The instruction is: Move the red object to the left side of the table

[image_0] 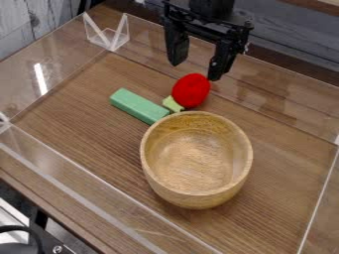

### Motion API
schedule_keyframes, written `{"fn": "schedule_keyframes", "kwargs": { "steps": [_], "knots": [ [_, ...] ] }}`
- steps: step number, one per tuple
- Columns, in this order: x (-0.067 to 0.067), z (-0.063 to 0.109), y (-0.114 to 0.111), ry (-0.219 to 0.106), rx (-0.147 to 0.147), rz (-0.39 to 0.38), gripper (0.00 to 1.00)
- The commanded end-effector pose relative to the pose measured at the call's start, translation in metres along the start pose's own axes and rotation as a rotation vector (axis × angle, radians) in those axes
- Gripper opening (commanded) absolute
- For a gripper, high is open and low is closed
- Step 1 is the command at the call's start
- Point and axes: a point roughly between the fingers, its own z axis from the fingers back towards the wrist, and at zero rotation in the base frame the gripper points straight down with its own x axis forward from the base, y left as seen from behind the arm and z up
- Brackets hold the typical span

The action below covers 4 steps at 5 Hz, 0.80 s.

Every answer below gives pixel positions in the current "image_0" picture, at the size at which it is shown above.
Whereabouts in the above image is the black cable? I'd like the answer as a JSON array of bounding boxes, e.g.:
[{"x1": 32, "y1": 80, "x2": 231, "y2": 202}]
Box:
[{"x1": 0, "y1": 224, "x2": 45, "y2": 254}]

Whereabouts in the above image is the black metal table frame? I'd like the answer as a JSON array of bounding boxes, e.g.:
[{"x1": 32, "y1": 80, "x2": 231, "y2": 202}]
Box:
[{"x1": 29, "y1": 206, "x2": 76, "y2": 254}]

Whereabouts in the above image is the wooden bowl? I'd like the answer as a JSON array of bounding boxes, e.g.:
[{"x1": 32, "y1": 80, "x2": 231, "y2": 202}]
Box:
[{"x1": 139, "y1": 111, "x2": 253, "y2": 209}]

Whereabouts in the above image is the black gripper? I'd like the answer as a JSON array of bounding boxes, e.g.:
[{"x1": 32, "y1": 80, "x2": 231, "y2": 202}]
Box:
[{"x1": 163, "y1": 0, "x2": 255, "y2": 81}]

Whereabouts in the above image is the red plush strawberry toy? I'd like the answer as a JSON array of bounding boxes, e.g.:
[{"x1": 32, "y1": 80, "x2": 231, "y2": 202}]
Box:
[{"x1": 163, "y1": 73, "x2": 211, "y2": 112}]

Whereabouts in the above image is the clear acrylic tray wall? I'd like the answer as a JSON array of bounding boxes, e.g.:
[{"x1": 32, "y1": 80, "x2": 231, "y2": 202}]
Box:
[{"x1": 0, "y1": 5, "x2": 339, "y2": 254}]

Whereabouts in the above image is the green rectangular block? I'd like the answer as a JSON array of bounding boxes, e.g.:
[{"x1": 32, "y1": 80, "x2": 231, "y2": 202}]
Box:
[{"x1": 109, "y1": 88, "x2": 169, "y2": 125}]

